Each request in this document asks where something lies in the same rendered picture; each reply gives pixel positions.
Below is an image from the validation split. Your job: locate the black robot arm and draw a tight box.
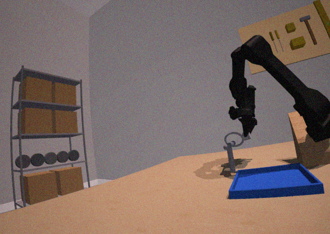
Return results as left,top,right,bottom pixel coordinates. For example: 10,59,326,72
229,35,330,142

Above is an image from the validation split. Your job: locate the blue tray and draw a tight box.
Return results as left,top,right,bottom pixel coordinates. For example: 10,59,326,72
229,163,324,199

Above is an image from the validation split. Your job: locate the grey metal ring with small tab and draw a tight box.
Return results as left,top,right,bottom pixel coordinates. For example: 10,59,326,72
224,132,251,147

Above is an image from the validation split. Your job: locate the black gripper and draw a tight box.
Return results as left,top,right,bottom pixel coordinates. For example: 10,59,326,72
236,100,257,137

